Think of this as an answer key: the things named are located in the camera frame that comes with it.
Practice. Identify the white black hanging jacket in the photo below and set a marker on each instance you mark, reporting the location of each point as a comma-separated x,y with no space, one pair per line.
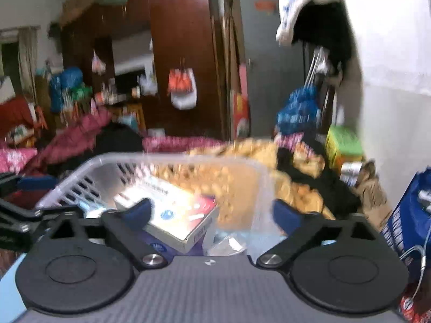
321,23

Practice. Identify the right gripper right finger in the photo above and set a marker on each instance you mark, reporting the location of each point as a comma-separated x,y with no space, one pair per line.
302,235

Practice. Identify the yellow patterned blanket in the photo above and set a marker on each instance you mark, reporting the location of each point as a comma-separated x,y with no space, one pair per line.
243,179

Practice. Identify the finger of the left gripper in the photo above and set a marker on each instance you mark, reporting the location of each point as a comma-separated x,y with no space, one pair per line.
15,218
11,182

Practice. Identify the maroon clothes pile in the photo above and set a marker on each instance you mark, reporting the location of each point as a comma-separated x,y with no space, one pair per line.
73,141

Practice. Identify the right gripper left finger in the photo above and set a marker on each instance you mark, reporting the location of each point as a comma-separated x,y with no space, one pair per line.
124,233

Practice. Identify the blue patterned plastic bag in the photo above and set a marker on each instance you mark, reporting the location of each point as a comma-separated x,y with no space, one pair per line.
301,112

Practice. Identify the dark red wooden wardrobe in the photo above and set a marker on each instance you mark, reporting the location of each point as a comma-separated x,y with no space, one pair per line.
185,33

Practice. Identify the green yellow cardboard box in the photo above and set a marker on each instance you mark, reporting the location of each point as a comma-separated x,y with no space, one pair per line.
342,146

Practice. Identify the blue shopping bag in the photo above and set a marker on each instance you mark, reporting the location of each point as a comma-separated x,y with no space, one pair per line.
409,223

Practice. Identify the orange white hanging bag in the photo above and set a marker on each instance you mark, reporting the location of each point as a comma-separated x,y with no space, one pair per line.
182,88

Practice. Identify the clear plastic laundry basket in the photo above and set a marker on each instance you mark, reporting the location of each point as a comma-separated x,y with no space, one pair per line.
93,186

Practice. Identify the purple tissue pack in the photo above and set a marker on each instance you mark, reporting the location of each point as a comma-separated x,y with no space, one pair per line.
195,244

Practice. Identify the pink floral bedsheet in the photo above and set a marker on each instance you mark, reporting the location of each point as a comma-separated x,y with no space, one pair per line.
13,160

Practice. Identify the grey metal door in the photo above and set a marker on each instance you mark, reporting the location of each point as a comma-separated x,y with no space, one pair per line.
273,71

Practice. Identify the white medicine box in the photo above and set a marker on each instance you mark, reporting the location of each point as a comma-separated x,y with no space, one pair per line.
174,210

